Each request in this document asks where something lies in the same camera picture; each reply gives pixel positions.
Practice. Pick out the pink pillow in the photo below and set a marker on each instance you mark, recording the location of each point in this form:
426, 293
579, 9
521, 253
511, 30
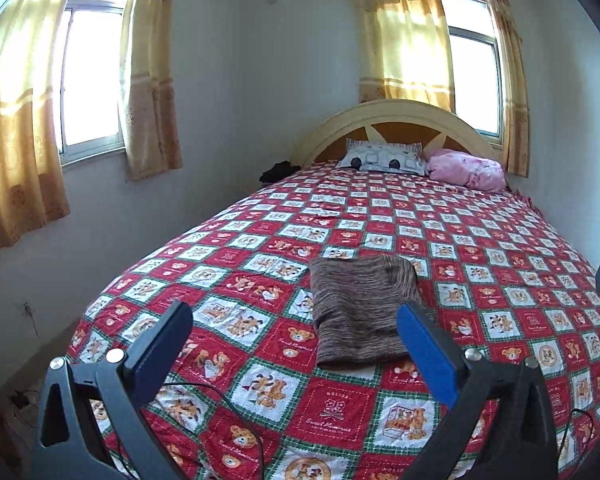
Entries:
467, 170

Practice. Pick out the side window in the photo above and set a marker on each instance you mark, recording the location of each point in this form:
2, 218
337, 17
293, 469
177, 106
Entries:
92, 75

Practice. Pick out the bed with red patchwork quilt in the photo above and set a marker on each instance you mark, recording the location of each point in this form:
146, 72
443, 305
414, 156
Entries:
480, 260

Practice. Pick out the brown knitted sweater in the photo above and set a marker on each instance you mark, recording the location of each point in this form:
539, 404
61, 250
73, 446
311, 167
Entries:
360, 310

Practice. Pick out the cream wooden headboard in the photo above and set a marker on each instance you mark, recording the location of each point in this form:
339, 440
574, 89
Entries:
405, 115

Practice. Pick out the window behind headboard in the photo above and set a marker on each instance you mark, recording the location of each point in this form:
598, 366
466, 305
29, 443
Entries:
472, 75

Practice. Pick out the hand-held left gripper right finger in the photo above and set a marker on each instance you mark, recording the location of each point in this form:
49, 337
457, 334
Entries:
425, 355

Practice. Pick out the dark cloth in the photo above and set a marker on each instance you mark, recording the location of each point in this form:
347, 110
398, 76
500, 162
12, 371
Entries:
280, 172

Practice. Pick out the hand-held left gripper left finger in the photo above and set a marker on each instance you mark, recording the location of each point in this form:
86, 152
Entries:
165, 345

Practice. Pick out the grey patterned pillow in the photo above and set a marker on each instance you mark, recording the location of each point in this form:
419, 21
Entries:
380, 157

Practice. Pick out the floor power strip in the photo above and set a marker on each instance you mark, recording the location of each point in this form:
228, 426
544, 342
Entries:
22, 402

